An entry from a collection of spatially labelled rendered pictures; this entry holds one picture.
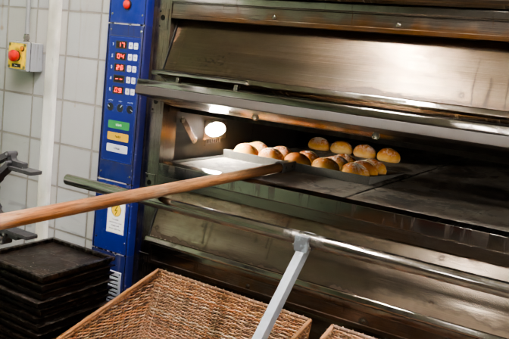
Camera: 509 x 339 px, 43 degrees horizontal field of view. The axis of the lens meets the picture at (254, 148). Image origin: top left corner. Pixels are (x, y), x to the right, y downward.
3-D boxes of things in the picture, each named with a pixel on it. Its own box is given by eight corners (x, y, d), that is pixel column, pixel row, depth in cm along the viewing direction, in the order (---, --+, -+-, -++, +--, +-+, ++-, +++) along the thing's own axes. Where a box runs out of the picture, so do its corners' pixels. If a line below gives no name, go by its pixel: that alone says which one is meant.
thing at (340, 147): (326, 151, 275) (328, 138, 274) (334, 150, 281) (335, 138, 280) (348, 155, 270) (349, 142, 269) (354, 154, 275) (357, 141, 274)
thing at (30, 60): (23, 69, 234) (24, 41, 233) (42, 72, 229) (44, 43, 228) (5, 69, 228) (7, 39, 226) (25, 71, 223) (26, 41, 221)
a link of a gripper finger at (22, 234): (4, 229, 137) (4, 232, 138) (26, 237, 134) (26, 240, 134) (16, 226, 140) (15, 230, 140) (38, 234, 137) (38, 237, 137)
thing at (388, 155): (373, 160, 265) (375, 146, 264) (379, 158, 270) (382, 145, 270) (396, 163, 259) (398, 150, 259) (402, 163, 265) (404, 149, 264)
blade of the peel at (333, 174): (368, 185, 203) (370, 176, 202) (223, 157, 230) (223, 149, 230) (404, 173, 234) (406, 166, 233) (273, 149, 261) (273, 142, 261)
